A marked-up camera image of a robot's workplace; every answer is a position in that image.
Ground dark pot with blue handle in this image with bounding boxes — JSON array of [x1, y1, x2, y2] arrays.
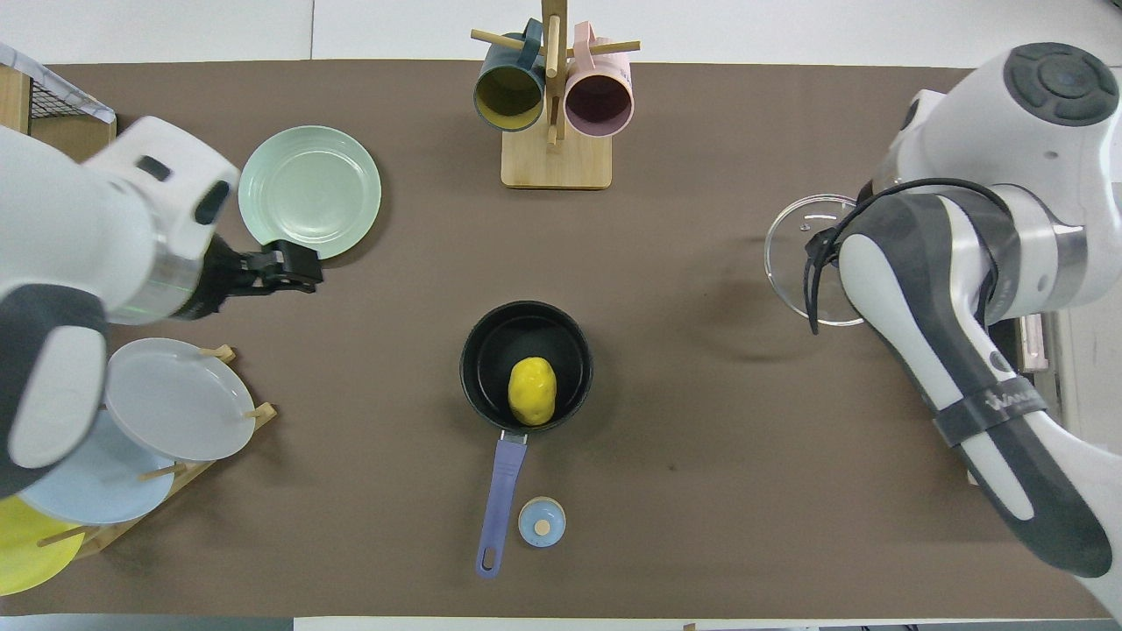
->
[[459, 301, 594, 579]]

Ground white toaster oven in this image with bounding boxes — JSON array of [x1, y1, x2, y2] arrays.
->
[[989, 311, 1067, 378]]

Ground glass lid with blue knob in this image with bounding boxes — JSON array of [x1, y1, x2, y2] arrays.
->
[[764, 194, 870, 328]]

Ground light blue plate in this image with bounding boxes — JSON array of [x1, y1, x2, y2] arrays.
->
[[18, 410, 177, 526]]

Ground dark wooden board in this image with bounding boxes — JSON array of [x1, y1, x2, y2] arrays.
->
[[31, 116, 117, 160]]

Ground small blue round timer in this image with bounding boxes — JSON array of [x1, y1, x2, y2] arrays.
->
[[517, 496, 567, 549]]

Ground wooden plate rack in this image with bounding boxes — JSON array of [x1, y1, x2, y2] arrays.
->
[[37, 344, 279, 558]]

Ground light wooden board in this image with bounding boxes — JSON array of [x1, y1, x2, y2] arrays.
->
[[0, 66, 32, 132]]

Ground brown table mat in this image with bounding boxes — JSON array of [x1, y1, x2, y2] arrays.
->
[[0, 60, 1122, 619]]

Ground grey plate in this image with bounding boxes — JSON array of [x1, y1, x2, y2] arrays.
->
[[103, 337, 257, 463]]

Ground black wire basket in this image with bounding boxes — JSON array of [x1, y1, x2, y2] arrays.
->
[[26, 74, 90, 120]]

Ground pink mug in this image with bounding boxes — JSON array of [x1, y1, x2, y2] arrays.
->
[[564, 22, 635, 138]]

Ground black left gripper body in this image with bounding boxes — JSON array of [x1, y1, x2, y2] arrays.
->
[[179, 233, 278, 320]]

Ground green plate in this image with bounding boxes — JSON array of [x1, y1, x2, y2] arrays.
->
[[238, 125, 383, 262]]

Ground wooden mug rack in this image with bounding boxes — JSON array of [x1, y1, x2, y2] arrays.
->
[[471, 0, 642, 190]]

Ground yellow potato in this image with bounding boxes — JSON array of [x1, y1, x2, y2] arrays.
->
[[508, 357, 559, 428]]

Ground yellow plate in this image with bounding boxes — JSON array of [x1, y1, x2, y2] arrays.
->
[[0, 495, 87, 597]]

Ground dark teal mug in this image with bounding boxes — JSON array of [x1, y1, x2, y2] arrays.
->
[[473, 19, 547, 133]]

